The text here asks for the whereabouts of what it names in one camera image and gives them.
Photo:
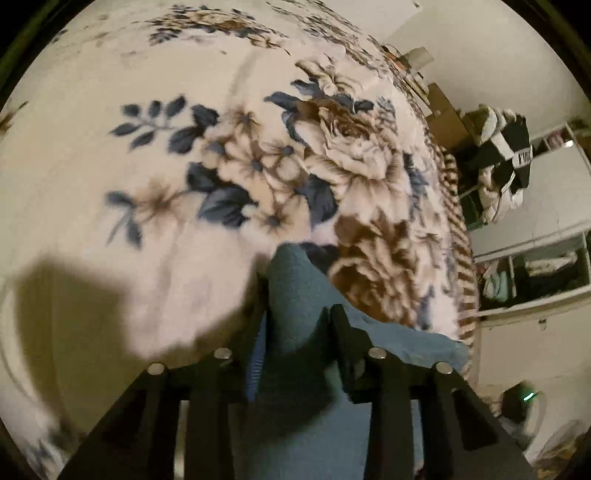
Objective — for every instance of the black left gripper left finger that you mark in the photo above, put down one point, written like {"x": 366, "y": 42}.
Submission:
{"x": 182, "y": 409}

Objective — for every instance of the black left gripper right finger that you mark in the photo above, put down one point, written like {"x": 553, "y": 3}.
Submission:
{"x": 461, "y": 439}

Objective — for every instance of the blue denim pants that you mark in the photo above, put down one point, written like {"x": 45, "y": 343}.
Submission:
{"x": 302, "y": 425}

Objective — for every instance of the black device with green light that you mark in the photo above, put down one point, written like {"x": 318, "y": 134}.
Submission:
{"x": 516, "y": 407}

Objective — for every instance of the white shelf unit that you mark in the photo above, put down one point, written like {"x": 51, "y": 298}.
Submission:
{"x": 538, "y": 255}

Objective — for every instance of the black and white clothes pile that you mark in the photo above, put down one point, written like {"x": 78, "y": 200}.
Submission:
{"x": 496, "y": 168}

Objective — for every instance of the brown cardboard box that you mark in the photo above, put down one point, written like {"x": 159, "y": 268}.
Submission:
{"x": 445, "y": 122}

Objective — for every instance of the floral cream bed blanket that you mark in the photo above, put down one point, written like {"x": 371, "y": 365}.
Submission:
{"x": 156, "y": 154}

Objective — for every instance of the white box on bed edge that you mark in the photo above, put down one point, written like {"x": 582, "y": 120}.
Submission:
{"x": 418, "y": 58}

